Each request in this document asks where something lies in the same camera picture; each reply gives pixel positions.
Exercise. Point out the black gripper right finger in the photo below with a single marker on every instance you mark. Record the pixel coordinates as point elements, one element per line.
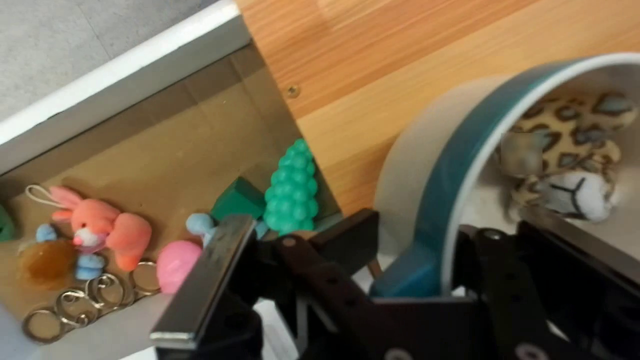
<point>585,286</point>

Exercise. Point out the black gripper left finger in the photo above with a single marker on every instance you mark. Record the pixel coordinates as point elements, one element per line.
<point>309,280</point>

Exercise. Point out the white bowl with teal rim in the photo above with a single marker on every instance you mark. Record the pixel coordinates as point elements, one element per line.
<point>431,172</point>

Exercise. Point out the green toy tree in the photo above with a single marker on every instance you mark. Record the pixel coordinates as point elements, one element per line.
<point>291,197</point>

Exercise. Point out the pink ball toy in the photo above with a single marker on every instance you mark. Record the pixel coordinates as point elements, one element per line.
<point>175,262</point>

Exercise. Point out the leopard plush toy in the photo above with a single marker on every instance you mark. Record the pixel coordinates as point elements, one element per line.
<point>558,134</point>

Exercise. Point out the pink plush bunny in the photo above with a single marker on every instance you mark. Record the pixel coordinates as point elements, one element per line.
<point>97,225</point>

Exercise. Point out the metal key rings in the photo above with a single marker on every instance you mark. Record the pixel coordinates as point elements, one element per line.
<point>81,302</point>

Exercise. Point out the wooden countertop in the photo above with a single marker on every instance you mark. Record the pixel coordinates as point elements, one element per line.
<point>355,72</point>

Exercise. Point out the brown pompom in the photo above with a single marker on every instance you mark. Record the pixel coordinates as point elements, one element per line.
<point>47,265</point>

